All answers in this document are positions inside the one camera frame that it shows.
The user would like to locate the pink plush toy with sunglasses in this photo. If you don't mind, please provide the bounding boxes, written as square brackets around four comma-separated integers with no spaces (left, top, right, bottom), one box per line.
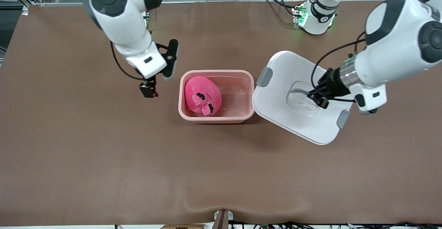
[184,76,222,116]

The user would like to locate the white box lid grey latches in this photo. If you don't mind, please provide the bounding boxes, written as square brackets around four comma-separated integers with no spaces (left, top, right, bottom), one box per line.
[252,50,354,145]

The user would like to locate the pink plastic storage box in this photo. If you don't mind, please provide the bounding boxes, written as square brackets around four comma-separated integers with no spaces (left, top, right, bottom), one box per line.
[178,70,255,124]

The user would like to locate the brown table mat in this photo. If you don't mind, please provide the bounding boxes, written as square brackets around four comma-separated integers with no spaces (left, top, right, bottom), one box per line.
[0,0,442,227]

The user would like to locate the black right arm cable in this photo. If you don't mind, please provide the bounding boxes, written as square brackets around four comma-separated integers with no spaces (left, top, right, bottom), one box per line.
[110,42,147,82]

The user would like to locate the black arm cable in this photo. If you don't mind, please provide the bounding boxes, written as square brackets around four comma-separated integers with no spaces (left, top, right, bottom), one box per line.
[110,42,147,82]
[311,31,366,102]

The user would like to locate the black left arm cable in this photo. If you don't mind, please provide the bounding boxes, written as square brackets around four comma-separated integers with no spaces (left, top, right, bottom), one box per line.
[311,31,366,102]

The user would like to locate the metal clamp bracket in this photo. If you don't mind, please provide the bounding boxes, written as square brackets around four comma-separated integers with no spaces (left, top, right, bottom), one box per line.
[213,209,234,229]

